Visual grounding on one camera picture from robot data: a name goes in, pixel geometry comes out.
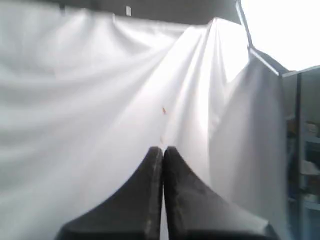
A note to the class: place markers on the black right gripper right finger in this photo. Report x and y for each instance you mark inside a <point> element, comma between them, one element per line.
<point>195,212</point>

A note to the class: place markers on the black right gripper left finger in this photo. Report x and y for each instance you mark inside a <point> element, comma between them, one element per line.
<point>133,212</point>

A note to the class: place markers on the white backdrop cloth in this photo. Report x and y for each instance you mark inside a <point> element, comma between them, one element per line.
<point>84,95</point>

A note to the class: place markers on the metal frame shelf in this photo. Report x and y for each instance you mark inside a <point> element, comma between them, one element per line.
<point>302,111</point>

